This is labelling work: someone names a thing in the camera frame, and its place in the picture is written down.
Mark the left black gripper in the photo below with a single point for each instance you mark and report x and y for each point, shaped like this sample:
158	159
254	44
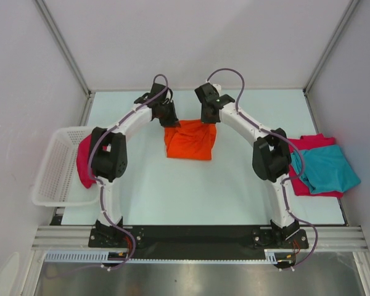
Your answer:
172	121

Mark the folded crimson t-shirt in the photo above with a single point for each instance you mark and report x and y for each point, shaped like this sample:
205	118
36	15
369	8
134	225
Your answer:
308	142

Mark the crimson t-shirt in basket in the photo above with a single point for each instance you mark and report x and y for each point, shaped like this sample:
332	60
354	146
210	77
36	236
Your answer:
82	162

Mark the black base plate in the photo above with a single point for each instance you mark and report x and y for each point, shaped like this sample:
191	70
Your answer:
203	241

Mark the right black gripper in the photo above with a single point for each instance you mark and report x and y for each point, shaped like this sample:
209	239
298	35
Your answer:
205	119

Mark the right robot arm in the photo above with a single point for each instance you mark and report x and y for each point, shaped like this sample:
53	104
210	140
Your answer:
270	152

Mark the white plastic basket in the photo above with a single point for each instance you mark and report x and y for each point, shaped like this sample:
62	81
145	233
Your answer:
57	183

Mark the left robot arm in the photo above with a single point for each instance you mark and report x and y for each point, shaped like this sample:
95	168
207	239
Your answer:
108	158

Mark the aluminium frame rail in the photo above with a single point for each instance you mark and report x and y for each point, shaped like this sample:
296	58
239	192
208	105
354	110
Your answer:
330	239

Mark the orange t-shirt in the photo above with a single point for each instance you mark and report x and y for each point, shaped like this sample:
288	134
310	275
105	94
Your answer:
191	140

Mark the folded teal t-shirt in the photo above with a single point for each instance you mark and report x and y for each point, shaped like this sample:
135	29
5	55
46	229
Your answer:
324	169

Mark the white cable duct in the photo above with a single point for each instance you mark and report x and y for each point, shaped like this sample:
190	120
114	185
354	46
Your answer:
105	258

